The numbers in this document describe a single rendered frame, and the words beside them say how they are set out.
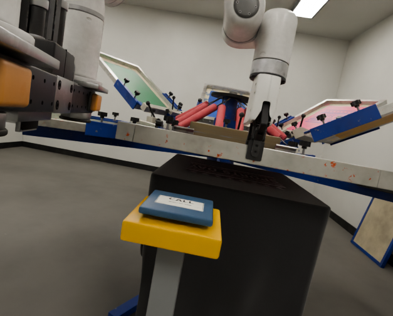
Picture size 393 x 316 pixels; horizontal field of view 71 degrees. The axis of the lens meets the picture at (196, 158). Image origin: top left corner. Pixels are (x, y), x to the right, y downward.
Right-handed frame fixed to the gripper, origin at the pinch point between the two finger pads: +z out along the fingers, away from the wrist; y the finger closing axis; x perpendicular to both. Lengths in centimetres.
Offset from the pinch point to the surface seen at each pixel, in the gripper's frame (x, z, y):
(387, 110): 66, -30, -69
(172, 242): -11.5, 13.7, 24.7
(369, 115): 60, -27, -72
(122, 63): -108, -62, -208
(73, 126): -73, 4, -67
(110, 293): -51, 99, -100
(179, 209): -11.6, 10.1, 21.7
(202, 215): -8.4, 10.1, 22.2
